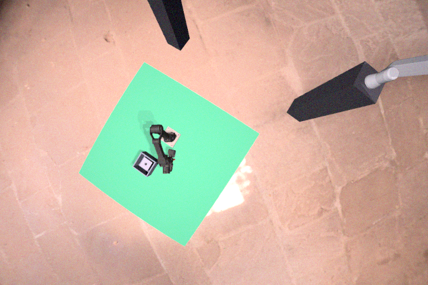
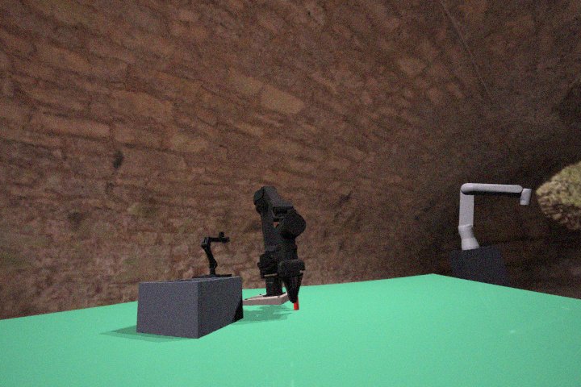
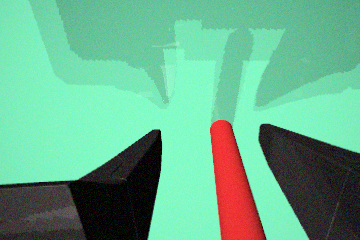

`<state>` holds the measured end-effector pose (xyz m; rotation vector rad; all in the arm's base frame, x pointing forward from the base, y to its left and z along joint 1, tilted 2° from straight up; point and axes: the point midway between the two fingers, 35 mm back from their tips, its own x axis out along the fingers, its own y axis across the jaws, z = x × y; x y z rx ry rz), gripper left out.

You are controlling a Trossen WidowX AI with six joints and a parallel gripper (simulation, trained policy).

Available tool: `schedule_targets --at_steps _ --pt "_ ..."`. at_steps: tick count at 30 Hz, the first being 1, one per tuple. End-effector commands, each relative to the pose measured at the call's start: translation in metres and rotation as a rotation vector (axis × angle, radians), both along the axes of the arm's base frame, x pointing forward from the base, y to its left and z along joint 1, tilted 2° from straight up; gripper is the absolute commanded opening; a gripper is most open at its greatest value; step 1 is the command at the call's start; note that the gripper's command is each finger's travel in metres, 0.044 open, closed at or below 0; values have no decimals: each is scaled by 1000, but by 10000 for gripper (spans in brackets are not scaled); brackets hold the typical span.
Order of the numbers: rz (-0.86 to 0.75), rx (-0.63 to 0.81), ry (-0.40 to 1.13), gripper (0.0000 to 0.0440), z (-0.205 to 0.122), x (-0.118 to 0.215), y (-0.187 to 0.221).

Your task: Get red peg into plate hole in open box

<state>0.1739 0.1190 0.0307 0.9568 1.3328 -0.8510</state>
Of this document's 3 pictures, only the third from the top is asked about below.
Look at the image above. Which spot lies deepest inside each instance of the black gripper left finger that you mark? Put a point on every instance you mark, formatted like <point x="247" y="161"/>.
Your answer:
<point x="112" y="202"/>

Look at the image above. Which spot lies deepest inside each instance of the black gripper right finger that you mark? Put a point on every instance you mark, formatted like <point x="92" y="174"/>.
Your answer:
<point x="320" y="181"/>

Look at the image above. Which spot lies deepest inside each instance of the red peg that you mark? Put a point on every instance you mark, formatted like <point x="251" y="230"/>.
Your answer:
<point x="238" y="215"/>

